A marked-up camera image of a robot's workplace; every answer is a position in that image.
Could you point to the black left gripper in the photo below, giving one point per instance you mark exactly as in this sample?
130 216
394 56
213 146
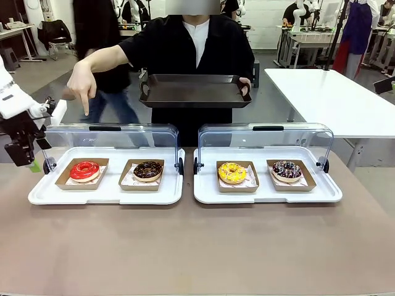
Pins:
17 126

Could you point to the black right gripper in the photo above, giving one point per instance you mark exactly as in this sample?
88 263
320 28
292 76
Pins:
385 85

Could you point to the red glazed donut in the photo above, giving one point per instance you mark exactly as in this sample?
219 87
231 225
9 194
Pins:
77 172
61 182

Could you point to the chocolate white-sprinkle donut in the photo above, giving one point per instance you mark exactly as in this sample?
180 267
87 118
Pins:
308 182

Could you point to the chocolate donut with sprinkles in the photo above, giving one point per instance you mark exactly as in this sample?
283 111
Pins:
279 171

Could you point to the dark brown serving tray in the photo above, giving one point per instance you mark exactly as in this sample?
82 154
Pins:
194 91

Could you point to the person's right forearm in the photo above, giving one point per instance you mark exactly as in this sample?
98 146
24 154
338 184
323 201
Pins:
108 58

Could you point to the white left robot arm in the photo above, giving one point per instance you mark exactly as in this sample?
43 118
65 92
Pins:
12 92

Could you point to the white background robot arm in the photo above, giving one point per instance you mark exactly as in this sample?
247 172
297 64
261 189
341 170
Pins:
297 15

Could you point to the chocolate donut with nuts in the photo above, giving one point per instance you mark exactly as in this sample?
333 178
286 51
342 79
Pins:
140 172

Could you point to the seated person in black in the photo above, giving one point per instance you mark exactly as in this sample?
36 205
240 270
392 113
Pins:
288 13

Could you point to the person in black jacket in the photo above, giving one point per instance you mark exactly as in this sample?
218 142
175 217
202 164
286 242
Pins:
166 46

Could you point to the yellow sprinkled donut in box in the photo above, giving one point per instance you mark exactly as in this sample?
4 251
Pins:
237 189

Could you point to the person's right hand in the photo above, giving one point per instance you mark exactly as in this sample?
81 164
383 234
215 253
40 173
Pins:
82 80

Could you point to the person's left hand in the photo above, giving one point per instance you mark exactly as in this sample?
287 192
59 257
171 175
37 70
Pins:
247 84

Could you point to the black hinge knob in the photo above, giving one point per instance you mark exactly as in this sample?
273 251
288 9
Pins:
47 166
196 166
325 165
180 166

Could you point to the white side table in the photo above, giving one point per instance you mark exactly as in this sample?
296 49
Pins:
324 98

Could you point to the black tripod pole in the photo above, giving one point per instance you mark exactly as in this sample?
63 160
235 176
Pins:
334 37

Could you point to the white display tray base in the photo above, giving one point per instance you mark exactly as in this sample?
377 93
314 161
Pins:
265 197
108 197

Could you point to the white background work table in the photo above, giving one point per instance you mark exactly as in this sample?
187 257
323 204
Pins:
308 37

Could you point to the grey plastic stool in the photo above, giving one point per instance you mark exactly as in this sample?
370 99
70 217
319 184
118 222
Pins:
9 58

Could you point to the clear display lid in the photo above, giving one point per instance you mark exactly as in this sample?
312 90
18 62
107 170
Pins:
302 137
135 137

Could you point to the chair with black jacket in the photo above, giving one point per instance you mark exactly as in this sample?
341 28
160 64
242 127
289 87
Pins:
55 34

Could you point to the white office desk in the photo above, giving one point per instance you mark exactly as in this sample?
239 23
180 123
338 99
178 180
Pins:
18 29

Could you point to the black step stool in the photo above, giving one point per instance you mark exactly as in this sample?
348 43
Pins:
256 74

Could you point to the passer-by in black top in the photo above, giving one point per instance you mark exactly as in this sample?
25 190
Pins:
98 31

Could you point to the white undershirt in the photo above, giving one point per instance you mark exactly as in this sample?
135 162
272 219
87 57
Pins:
197 37

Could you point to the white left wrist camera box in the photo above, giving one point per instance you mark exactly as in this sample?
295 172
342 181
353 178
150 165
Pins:
59 112

